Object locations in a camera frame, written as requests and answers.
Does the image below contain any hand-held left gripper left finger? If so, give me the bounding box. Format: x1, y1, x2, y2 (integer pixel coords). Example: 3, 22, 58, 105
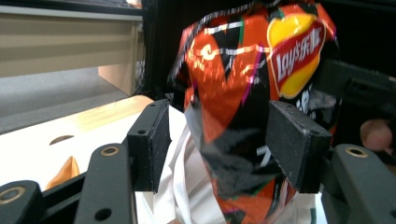
126, 98, 172, 193

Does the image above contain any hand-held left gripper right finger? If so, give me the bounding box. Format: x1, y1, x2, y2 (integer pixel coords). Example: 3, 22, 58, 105
264, 100, 333, 194

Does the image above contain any white tote bag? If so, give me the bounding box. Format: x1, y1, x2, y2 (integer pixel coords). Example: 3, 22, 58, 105
45, 105, 329, 224

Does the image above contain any orange black chips bag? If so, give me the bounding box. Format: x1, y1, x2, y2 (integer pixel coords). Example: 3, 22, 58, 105
167, 0, 343, 224

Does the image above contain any beige wooden shelf unit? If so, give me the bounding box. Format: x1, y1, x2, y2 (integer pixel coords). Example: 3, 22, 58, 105
0, 4, 147, 98

